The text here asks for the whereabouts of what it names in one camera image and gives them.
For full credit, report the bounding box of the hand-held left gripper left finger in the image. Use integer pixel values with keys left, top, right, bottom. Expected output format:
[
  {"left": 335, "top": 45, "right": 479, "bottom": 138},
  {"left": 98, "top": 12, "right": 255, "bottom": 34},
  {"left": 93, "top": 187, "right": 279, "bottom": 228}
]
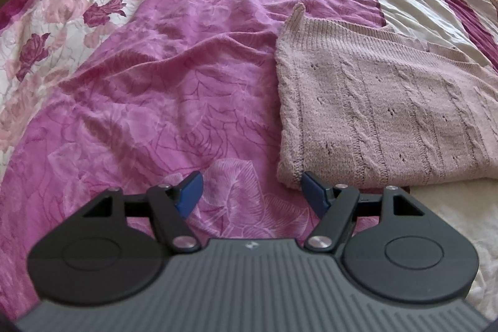
[{"left": 82, "top": 171, "right": 204, "bottom": 252}]

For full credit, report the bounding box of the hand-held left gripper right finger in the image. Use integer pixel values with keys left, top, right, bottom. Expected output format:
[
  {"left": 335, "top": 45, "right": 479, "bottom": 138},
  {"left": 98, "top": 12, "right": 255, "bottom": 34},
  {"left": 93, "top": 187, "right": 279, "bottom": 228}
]
[{"left": 301, "top": 171, "right": 425, "bottom": 252}]

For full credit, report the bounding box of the pink knit sweater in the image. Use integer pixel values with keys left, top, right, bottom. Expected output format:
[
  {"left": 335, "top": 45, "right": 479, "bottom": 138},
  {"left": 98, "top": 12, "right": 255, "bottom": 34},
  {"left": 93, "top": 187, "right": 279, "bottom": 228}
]
[{"left": 275, "top": 2, "right": 498, "bottom": 190}]

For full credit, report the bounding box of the pink floral striped bedspread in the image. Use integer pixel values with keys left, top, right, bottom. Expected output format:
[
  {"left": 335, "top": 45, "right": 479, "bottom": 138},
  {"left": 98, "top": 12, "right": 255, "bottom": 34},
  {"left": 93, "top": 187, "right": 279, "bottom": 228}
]
[{"left": 0, "top": 0, "right": 498, "bottom": 321}]

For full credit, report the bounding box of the white fluffy blanket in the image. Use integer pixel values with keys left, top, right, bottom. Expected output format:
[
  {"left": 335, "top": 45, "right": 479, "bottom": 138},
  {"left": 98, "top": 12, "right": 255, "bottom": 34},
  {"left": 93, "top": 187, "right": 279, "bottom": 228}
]
[{"left": 405, "top": 182, "right": 498, "bottom": 321}]

